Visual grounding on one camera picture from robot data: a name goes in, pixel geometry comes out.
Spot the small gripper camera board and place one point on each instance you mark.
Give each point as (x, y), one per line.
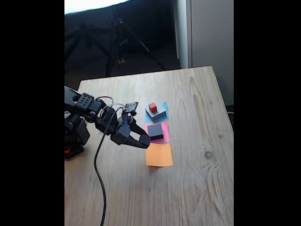
(130, 107)

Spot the orange paper sheet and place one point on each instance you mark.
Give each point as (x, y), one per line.
(158, 154)

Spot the large grey cube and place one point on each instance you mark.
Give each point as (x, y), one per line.
(161, 111)

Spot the pink paper sheet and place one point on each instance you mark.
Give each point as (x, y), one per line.
(165, 134)

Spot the bright white light panel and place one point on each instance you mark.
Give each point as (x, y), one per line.
(89, 4)

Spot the blue paper sheet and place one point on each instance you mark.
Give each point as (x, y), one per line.
(165, 106)

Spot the black light stand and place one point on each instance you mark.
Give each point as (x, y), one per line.
(90, 43)

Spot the black tripod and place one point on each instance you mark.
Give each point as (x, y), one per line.
(122, 42)

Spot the red table clamp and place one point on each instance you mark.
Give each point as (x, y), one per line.
(67, 150)

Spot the small red cube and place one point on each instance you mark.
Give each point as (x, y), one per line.
(152, 107)

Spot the white cabinet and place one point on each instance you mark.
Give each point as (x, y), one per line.
(211, 35)

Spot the medium black cube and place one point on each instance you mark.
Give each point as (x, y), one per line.
(155, 130)

